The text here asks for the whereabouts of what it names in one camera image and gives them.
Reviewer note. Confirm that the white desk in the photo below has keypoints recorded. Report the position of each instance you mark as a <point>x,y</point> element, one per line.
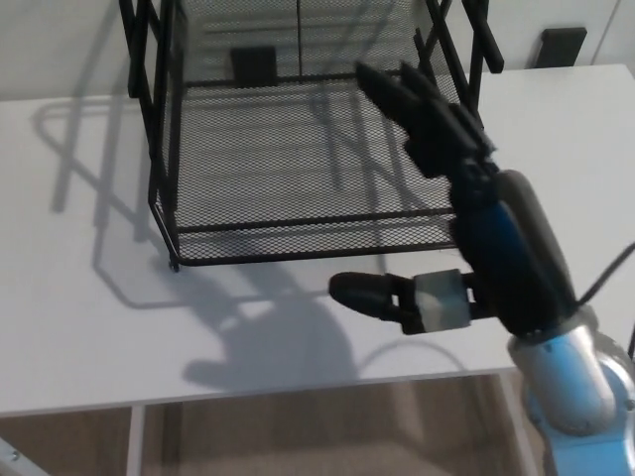
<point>74,307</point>

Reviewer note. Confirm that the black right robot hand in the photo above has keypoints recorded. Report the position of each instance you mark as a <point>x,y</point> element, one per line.
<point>501,258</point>

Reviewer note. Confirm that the black metal file rack frame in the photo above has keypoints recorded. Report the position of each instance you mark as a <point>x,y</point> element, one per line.
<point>491,49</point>

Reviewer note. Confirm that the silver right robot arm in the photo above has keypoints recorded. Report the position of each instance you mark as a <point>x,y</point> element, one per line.
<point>570,367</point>

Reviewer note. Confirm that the white cabinet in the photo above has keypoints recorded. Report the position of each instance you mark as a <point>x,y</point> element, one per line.
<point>49,44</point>

